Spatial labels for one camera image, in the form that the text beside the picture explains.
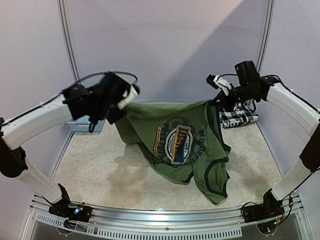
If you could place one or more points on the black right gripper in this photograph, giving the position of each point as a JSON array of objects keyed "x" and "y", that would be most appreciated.
[{"x": 222, "y": 97}]

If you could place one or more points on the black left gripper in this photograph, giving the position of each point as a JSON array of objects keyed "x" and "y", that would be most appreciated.
[{"x": 112, "y": 119}]

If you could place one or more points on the black white checked shirt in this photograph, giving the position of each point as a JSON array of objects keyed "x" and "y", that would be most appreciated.
[{"x": 242, "y": 114}]

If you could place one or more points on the green garment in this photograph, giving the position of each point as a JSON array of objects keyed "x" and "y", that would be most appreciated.
[{"x": 181, "y": 142}]

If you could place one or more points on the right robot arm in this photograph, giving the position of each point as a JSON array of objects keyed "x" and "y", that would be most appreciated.
[{"x": 271, "y": 89}]

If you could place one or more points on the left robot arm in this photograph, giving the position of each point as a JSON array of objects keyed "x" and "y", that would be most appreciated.
[{"x": 105, "y": 100}]

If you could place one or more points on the light blue plastic basket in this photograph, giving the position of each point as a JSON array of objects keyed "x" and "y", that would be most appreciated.
[{"x": 83, "y": 125}]

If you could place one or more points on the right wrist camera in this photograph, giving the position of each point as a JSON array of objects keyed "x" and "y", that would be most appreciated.
[{"x": 218, "y": 82}]

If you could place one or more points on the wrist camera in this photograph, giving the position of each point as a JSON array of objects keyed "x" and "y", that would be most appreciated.
[
  {"x": 129, "y": 96},
  {"x": 218, "y": 82}
]

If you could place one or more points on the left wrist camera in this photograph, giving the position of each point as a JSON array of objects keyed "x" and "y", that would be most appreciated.
[{"x": 129, "y": 96}]

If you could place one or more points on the right aluminium wall post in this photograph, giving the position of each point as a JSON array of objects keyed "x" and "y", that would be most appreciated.
[{"x": 265, "y": 34}]

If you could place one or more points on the aluminium wall post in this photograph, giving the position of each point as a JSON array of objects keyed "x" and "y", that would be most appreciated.
[
  {"x": 265, "y": 34},
  {"x": 61, "y": 4}
]

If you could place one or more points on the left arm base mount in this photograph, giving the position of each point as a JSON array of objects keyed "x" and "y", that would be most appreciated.
[{"x": 72, "y": 213}]

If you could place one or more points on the front aluminium rail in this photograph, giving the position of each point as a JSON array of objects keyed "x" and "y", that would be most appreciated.
[{"x": 124, "y": 224}]

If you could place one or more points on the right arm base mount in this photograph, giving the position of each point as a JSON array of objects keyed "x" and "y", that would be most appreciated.
[{"x": 265, "y": 212}]

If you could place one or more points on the left aluminium wall post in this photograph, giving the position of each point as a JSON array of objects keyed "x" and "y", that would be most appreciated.
[{"x": 61, "y": 4}]

